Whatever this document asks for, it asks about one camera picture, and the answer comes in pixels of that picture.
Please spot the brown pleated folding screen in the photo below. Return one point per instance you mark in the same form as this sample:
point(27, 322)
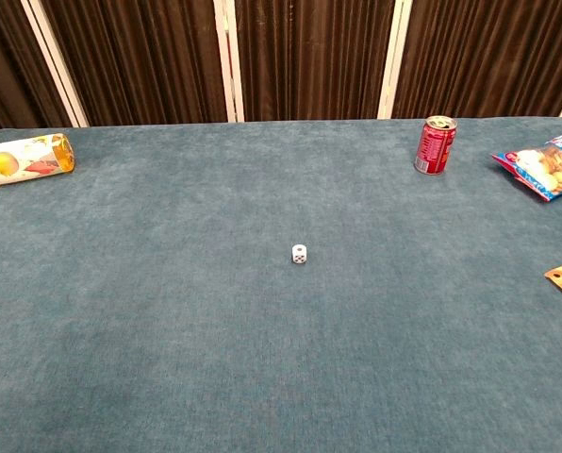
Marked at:
point(309, 56)

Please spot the red soda can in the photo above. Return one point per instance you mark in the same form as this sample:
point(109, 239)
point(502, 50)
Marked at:
point(434, 146)

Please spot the blue-green tablecloth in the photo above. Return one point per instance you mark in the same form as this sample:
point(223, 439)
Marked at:
point(215, 330)

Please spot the blue snack bag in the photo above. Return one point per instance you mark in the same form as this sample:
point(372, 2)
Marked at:
point(545, 170)

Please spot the yellow juice bottle fruit label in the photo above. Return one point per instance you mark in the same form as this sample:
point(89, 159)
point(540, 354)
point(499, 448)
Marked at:
point(21, 160)

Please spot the small white die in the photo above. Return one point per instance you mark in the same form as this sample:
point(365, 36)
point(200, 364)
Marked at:
point(299, 255)

